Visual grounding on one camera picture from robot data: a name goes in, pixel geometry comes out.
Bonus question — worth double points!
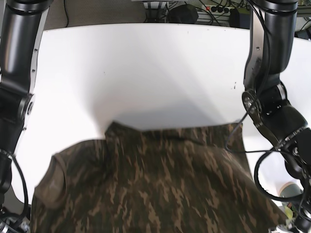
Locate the potted green plant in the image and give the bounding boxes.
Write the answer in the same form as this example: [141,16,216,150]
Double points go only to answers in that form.
[278,182,303,218]

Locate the camouflage T-shirt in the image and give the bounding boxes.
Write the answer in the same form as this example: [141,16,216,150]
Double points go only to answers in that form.
[30,123,286,233]

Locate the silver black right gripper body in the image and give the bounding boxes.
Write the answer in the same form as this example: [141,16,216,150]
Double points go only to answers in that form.
[0,210,30,233]

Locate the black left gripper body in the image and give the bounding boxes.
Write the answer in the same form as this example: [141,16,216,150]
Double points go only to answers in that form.
[292,194,311,233]

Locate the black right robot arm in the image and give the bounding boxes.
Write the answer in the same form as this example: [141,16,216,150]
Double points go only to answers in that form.
[0,0,52,233]

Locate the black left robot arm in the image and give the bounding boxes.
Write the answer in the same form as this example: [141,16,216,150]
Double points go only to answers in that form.
[242,0,311,233]

